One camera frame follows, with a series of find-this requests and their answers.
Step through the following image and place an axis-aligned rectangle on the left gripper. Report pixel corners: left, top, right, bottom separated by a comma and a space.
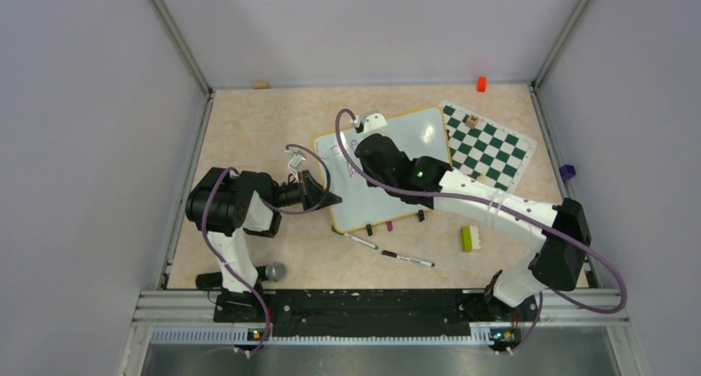
270, 169, 342, 212

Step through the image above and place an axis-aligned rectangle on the yellow framed whiteboard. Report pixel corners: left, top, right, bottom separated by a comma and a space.
312, 106, 451, 232

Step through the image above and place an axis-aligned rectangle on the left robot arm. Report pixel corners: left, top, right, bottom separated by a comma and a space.
185, 167, 342, 322

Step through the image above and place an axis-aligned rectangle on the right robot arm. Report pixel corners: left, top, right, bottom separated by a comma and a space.
354, 134, 591, 320

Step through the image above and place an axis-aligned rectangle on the green capped marker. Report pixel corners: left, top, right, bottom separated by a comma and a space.
331, 226, 379, 250

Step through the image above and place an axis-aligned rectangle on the black capped marker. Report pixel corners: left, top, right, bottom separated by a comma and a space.
381, 250, 436, 268

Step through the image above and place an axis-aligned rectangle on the black grey microphone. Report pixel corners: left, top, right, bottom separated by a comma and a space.
195, 262, 287, 291

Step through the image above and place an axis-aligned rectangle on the green white toy brick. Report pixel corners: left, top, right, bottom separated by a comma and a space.
460, 226, 481, 253

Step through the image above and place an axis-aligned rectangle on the wooden letter cube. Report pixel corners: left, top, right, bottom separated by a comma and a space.
465, 115, 480, 129

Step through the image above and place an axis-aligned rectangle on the green white chessboard mat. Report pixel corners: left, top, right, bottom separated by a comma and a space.
440, 101, 537, 193

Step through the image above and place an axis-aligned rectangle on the orange toy block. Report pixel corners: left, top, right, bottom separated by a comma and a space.
476, 76, 488, 93

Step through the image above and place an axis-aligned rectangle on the purple toy block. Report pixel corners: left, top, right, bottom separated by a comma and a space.
558, 164, 577, 183

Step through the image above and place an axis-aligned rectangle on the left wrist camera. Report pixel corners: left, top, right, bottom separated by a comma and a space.
286, 149, 306, 174

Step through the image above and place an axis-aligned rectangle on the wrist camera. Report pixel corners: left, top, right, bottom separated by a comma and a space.
286, 149, 306, 174
353, 111, 388, 136

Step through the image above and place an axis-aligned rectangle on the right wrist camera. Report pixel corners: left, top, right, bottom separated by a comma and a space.
353, 111, 388, 136

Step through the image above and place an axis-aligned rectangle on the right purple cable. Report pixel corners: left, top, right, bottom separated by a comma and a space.
334, 107, 629, 355

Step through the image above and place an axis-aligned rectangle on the purple cable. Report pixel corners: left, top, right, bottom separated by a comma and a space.
334, 107, 629, 355
201, 143, 331, 358

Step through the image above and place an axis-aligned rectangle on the whiteboard wire stand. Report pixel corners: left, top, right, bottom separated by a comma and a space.
365, 209, 426, 236

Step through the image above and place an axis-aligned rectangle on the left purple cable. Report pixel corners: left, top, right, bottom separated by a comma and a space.
201, 143, 331, 358

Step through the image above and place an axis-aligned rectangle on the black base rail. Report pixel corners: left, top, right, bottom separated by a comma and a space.
213, 288, 541, 340

